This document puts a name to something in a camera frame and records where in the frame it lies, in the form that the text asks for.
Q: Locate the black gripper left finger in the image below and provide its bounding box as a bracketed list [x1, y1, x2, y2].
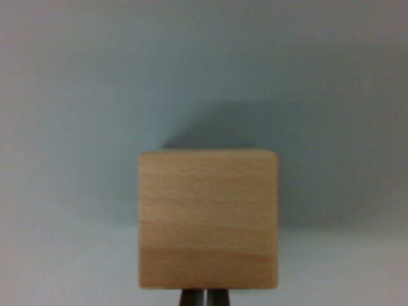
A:
[179, 288, 205, 306]

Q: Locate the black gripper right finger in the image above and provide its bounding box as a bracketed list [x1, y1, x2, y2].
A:
[207, 288, 231, 306]

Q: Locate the wooden cube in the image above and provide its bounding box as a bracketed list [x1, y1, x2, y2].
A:
[137, 149, 281, 290]

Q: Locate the light blue plastic tray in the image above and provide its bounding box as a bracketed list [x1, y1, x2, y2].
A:
[0, 0, 408, 306]

